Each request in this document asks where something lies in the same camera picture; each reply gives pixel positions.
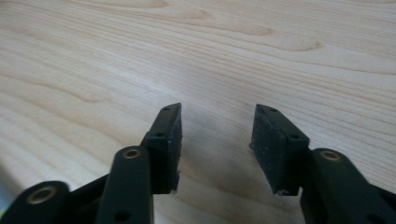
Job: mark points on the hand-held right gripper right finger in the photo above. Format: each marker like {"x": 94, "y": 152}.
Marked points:
{"x": 278, "y": 155}

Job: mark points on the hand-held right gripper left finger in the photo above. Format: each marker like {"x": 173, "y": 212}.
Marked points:
{"x": 163, "y": 152}

